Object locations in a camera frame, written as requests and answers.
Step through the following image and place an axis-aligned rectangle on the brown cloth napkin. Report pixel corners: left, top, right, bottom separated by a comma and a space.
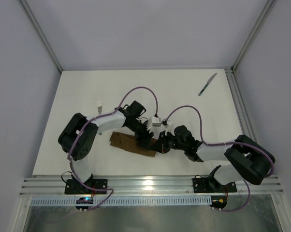
109, 131, 156, 157

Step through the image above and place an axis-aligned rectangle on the fork with green handle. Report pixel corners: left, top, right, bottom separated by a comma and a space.
97, 101, 102, 115

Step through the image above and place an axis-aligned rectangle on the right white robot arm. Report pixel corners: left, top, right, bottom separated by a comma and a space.
151, 126, 276, 193

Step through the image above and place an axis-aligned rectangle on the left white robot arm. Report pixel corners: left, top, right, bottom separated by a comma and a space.
58, 101, 154, 194

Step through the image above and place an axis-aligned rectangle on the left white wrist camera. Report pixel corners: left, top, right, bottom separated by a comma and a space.
147, 116, 161, 129

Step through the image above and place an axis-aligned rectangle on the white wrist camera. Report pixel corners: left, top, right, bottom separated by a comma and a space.
161, 119, 173, 133
147, 116, 161, 129

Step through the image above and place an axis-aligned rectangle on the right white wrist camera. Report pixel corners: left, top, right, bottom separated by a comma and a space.
161, 119, 173, 133

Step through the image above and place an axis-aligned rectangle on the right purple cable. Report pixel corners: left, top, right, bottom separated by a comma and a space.
163, 105, 276, 213

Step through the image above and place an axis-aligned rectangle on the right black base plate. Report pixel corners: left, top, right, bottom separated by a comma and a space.
192, 175, 237, 193

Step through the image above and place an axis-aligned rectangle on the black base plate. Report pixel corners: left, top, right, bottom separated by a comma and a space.
192, 175, 237, 193
64, 178, 108, 195

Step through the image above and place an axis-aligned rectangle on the knife with green handle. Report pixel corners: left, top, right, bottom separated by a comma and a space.
198, 73, 218, 96

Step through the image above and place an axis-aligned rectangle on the aluminium mounting rail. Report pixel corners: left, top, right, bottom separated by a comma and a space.
19, 175, 283, 196

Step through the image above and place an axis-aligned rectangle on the right side aluminium rail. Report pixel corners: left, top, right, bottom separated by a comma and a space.
225, 67, 258, 142

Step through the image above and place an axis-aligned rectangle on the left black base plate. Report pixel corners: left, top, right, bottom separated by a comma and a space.
64, 178, 108, 195

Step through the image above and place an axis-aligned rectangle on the slotted cable duct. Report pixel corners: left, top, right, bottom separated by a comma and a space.
30, 195, 212, 207

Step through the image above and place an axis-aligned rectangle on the left aluminium frame post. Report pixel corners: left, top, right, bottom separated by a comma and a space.
18, 0, 63, 73

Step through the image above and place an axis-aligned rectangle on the aluminium frame post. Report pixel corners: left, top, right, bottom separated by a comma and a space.
18, 0, 63, 73
232, 0, 277, 72

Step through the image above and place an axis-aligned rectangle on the right aluminium frame post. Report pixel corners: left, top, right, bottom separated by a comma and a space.
232, 0, 277, 72

